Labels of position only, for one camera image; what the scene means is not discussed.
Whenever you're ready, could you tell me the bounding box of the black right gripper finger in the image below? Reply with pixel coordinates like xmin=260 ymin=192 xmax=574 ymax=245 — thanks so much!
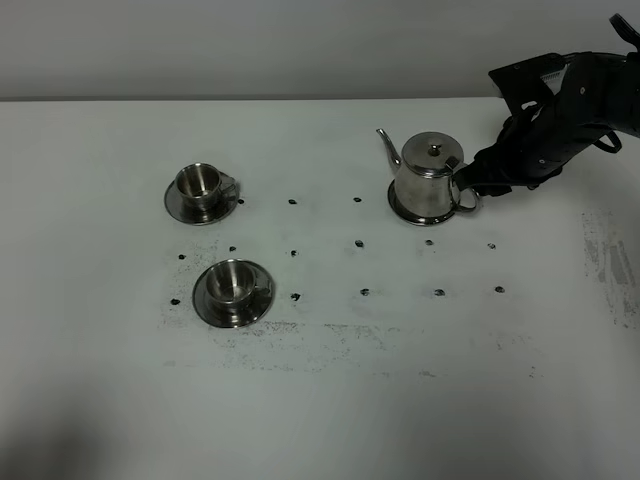
xmin=453 ymin=112 xmax=538 ymax=190
xmin=462 ymin=178 xmax=512 ymax=197

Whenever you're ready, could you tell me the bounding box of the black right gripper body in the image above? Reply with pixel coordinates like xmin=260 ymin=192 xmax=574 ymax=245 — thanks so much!
xmin=489 ymin=53 xmax=565 ymax=178

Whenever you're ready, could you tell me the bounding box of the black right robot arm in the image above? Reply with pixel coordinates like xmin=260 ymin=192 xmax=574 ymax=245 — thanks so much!
xmin=454 ymin=50 xmax=639 ymax=197

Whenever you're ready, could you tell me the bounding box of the stainless steel teapot saucer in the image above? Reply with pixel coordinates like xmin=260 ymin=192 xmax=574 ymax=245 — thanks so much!
xmin=387 ymin=181 xmax=456 ymax=226

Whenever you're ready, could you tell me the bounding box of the near stainless steel saucer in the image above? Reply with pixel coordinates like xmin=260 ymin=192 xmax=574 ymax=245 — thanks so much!
xmin=192 ymin=264 xmax=275 ymax=329

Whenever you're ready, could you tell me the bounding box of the far stainless steel saucer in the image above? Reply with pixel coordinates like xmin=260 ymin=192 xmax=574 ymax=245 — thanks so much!
xmin=164 ymin=174 xmax=240 ymax=225

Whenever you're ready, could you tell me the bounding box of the near stainless steel teacup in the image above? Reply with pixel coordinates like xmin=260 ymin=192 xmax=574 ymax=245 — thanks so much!
xmin=204 ymin=259 xmax=272 ymax=312

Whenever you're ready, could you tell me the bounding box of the stainless steel teacup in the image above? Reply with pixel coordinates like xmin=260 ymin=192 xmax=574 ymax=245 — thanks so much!
xmin=204 ymin=259 xmax=272 ymax=312
xmin=174 ymin=163 xmax=236 ymax=212

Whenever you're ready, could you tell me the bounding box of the far stainless steel teacup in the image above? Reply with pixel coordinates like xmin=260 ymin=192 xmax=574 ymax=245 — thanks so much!
xmin=174 ymin=163 xmax=236 ymax=212

